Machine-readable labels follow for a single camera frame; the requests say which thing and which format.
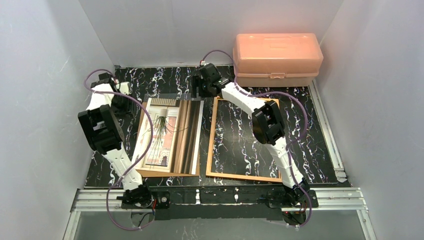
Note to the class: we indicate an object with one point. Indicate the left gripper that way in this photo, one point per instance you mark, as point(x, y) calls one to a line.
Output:
point(119, 104)

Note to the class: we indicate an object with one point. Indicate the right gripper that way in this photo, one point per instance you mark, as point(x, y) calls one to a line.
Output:
point(197, 85)

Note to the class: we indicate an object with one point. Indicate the clear acrylic sheet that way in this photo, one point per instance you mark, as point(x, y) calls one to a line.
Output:
point(173, 96)

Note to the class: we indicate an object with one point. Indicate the wooden picture frame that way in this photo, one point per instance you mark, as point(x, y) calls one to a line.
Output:
point(234, 152)

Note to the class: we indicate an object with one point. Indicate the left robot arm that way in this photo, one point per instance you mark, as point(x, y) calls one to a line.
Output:
point(105, 135)

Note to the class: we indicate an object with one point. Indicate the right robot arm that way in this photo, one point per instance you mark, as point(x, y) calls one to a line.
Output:
point(267, 127)

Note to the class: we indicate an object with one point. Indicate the pink plastic storage box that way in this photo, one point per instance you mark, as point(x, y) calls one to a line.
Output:
point(276, 59)

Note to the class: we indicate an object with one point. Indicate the brown backing board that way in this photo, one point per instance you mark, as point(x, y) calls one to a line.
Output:
point(139, 139)

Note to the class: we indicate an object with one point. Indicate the aluminium rail base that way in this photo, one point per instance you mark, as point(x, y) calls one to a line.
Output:
point(327, 198)

